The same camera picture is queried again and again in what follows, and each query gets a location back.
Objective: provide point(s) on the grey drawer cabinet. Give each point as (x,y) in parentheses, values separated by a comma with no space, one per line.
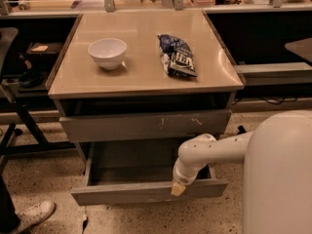
(140,85)

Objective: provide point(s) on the black desk frame left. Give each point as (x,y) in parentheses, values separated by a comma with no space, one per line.
(8,35)

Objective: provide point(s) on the white sneaker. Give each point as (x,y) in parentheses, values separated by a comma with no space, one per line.
(34,215)

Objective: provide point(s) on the black trouser leg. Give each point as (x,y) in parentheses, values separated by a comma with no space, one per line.
(9,220)

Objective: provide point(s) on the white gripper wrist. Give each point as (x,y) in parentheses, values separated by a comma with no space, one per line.
(180,177)

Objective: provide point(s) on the blue chip bag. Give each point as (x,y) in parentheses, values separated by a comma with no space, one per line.
(176,57)

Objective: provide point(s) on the grey top drawer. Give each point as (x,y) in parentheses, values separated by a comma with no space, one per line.
(145,125)

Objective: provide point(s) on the white bowl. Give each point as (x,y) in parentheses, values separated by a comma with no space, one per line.
(108,53)

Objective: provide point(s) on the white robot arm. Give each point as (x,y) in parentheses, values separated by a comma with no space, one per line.
(277,180)

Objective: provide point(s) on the dark shelf box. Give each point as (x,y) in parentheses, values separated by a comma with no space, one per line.
(48,52)

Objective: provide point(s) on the grey drawer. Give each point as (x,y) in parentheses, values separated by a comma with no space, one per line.
(139,171)
(145,125)

